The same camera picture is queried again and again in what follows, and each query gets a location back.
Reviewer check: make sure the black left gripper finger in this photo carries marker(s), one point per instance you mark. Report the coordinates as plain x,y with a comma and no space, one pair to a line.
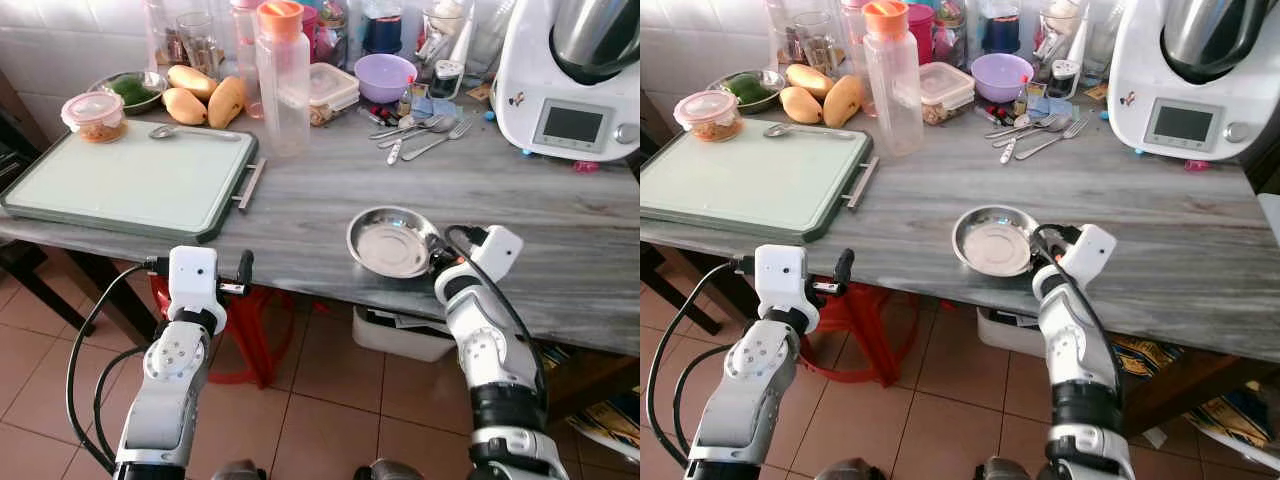
845,267
245,270

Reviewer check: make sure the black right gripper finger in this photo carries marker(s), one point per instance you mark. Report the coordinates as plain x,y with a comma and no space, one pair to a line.
1037,250
438,252

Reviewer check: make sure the round metal plate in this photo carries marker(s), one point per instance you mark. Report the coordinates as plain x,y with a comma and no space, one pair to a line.
995,243
390,245

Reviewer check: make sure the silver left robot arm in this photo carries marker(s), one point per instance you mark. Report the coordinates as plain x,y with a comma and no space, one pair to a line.
165,400
745,400

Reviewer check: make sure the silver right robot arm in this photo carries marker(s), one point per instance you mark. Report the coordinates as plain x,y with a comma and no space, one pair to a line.
490,360
1075,350

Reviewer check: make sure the red plastic stool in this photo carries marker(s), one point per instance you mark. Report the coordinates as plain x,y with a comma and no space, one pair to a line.
865,330
255,330

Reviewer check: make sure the white plastic box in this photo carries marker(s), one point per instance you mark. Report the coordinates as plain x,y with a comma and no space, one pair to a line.
1010,335
400,335

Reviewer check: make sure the grey top wooden table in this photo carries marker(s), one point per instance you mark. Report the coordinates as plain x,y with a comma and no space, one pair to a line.
950,185
330,190

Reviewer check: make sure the metal fork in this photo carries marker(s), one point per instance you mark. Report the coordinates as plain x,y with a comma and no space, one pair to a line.
460,128
1073,128

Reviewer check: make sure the pale green cutting board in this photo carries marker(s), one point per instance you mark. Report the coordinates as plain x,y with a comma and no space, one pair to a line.
750,180
120,180

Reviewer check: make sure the metal spoon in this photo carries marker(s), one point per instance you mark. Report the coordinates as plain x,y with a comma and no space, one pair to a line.
432,122
1045,121
777,130
163,131

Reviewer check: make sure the small pink object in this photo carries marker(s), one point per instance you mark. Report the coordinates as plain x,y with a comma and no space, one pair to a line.
1196,165
586,166

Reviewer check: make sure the yellow mango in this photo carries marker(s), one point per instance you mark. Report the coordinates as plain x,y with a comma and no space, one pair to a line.
227,102
192,80
800,105
810,78
843,100
183,107

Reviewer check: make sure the purple plastic bowl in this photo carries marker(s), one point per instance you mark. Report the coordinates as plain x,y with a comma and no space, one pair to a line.
1002,80
385,80

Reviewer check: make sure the square clear food container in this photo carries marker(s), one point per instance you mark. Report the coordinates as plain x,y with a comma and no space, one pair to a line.
948,92
335,92

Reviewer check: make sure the robot left leg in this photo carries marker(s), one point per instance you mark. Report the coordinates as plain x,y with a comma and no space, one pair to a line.
850,471
240,472

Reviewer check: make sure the robot leg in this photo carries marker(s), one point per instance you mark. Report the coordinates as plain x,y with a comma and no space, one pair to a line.
240,472
397,471
1002,470
850,471

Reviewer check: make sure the clear bottle orange cap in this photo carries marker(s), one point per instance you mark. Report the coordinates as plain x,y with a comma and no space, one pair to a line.
892,80
283,80

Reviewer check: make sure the metal bowl of greens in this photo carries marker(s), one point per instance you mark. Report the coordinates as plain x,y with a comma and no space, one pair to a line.
748,88
130,90

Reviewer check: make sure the white kitchen cooking machine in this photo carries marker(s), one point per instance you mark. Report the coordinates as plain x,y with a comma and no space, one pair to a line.
1190,90
570,90

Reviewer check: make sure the round red lid food container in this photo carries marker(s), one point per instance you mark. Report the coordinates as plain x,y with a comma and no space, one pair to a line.
94,112
707,110

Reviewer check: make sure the robot right leg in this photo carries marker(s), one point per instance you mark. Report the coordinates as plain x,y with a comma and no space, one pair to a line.
397,471
1002,470

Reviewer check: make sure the clear bottle pink cap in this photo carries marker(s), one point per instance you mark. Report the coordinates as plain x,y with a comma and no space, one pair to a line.
855,50
246,50

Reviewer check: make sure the patterned blue yellow cloth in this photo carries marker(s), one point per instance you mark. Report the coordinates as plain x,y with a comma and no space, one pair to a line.
610,420
1225,415

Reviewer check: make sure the clear utensil jar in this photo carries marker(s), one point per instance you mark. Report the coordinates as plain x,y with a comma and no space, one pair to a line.
445,30
1062,30

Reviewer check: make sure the dark blue jar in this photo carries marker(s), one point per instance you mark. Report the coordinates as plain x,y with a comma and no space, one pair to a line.
382,30
1000,30

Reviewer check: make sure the clear glass mug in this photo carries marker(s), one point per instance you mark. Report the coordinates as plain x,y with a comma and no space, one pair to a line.
812,40
195,40

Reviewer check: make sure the magenta plastic cup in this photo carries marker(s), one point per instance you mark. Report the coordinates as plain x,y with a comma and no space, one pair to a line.
310,30
920,35

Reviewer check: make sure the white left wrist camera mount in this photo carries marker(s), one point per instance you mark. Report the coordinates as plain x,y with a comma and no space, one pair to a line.
192,280
780,280

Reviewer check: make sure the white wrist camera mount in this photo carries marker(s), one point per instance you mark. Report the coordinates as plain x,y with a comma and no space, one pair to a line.
498,252
192,280
780,280
1092,250

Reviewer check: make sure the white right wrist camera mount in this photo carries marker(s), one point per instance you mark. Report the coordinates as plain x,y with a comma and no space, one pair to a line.
498,252
1092,250

